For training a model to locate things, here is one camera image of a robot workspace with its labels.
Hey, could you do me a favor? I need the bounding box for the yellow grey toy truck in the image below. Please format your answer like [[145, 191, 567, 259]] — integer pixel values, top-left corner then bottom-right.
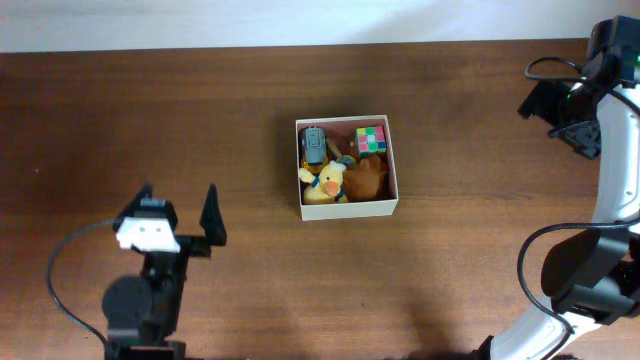
[[301, 127, 329, 175]]

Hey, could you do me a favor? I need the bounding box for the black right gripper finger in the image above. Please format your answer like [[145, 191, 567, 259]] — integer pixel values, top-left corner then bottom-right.
[[547, 120, 601, 160], [517, 81, 570, 125]]

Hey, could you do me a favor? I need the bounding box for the multicoloured puzzle cube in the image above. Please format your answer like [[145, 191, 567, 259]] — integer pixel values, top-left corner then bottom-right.
[[354, 126, 388, 157]]

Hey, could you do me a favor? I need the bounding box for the white cardboard box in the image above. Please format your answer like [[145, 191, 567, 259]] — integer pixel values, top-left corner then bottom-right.
[[296, 115, 398, 221]]

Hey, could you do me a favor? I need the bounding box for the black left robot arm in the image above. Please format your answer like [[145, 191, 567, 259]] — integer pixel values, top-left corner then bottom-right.
[[102, 184, 227, 359]]

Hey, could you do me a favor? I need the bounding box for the brown plush toy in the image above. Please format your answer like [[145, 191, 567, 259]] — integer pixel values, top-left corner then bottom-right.
[[342, 155, 389, 201]]

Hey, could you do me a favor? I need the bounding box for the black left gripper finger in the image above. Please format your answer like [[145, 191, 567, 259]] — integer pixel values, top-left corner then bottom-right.
[[117, 183, 153, 220], [199, 184, 227, 247]]

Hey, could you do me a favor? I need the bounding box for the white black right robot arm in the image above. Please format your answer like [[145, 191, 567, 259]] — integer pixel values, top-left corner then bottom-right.
[[471, 15, 639, 359]]

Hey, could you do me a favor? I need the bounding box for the yellow wooden rattle drum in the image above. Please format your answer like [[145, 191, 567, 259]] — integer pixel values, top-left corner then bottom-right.
[[326, 138, 356, 169]]

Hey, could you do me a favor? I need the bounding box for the yellow plush duck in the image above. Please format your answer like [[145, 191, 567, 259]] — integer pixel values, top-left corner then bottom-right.
[[298, 160, 349, 205]]

